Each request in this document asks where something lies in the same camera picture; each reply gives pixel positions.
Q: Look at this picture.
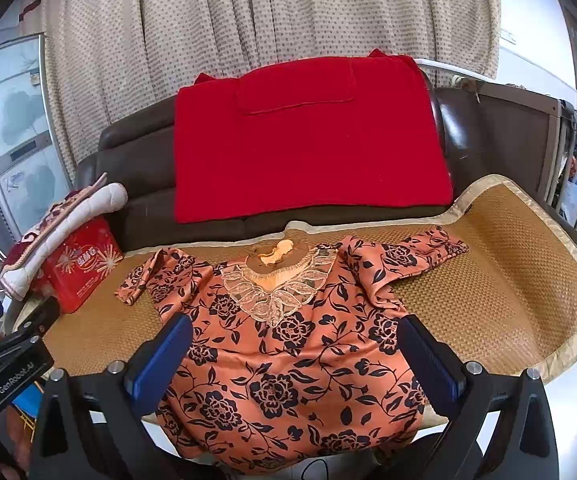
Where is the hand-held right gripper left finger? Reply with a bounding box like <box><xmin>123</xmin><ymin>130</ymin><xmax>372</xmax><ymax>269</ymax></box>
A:
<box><xmin>28</xmin><ymin>314</ymin><xmax>194</xmax><ymax>480</ymax></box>

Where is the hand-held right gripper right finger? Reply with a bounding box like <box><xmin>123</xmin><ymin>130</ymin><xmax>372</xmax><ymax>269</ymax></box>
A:
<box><xmin>399</xmin><ymin>314</ymin><xmax>561</xmax><ymax>480</ymax></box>

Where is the orange floral blouse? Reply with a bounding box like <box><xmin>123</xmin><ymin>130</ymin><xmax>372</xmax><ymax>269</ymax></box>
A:
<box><xmin>114</xmin><ymin>226</ymin><xmax>470</xmax><ymax>476</ymax></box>

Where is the red gift tin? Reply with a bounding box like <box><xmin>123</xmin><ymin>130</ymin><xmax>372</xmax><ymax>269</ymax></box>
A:
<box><xmin>43</xmin><ymin>217</ymin><xmax>124</xmax><ymax>315</ymax></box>

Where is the red and white quilted cushion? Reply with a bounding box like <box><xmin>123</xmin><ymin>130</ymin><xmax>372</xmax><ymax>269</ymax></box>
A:
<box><xmin>0</xmin><ymin>172</ymin><xmax>129</xmax><ymax>302</ymax></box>

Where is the woven rattan mat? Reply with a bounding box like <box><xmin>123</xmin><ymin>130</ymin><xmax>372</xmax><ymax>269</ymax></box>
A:
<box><xmin>43</xmin><ymin>174</ymin><xmax>577</xmax><ymax>416</ymax></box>

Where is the brown leather sofa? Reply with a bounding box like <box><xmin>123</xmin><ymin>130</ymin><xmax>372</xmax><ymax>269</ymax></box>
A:
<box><xmin>73</xmin><ymin>67</ymin><xmax>484</xmax><ymax>253</ymax></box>

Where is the glass cabinet door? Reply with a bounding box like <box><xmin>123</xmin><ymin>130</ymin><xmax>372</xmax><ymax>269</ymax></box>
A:
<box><xmin>0</xmin><ymin>32</ymin><xmax>74</xmax><ymax>201</ymax></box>

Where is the brown wooden crib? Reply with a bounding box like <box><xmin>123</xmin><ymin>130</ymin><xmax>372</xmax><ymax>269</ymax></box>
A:
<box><xmin>468</xmin><ymin>80</ymin><xmax>577</xmax><ymax>248</ymax></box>

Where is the red knitted cloth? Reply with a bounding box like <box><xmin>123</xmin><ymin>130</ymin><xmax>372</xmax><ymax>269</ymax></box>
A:
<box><xmin>173</xmin><ymin>49</ymin><xmax>455</xmax><ymax>225</ymax></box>

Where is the beige dotted curtain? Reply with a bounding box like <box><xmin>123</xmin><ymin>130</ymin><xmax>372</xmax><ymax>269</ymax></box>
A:
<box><xmin>38</xmin><ymin>0</ymin><xmax>501</xmax><ymax>186</ymax></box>

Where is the white metal rail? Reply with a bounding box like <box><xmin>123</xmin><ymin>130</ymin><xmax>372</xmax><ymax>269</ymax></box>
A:
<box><xmin>415</xmin><ymin>58</ymin><xmax>486</xmax><ymax>82</ymax></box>

